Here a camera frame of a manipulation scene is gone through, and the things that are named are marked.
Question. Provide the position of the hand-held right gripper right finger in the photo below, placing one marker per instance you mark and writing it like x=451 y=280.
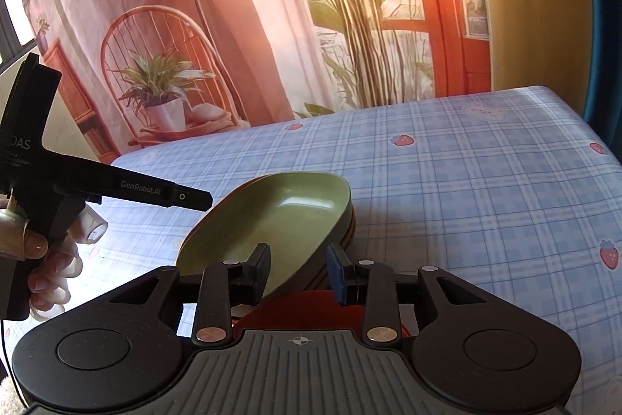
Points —
x=336 y=275

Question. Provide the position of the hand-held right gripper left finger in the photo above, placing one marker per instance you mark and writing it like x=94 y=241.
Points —
x=260 y=276

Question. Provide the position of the red round plate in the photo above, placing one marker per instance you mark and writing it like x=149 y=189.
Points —
x=296 y=313

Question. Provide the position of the printed wall tapestry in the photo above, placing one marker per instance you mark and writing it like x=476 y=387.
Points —
x=272 y=6

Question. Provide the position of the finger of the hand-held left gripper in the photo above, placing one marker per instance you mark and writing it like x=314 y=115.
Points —
x=155 y=190

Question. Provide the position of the blue plaid tablecloth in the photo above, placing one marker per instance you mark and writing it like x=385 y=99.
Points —
x=461 y=181

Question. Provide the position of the green square bowl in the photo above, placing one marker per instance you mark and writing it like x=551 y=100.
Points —
x=346 y=228

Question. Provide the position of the person's left hand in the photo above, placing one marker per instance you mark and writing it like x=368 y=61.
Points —
x=58 y=260

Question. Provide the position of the green square plate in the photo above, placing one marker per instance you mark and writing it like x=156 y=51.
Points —
x=272 y=220

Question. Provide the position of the yellow curtain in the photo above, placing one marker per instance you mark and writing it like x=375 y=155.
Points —
x=529 y=1

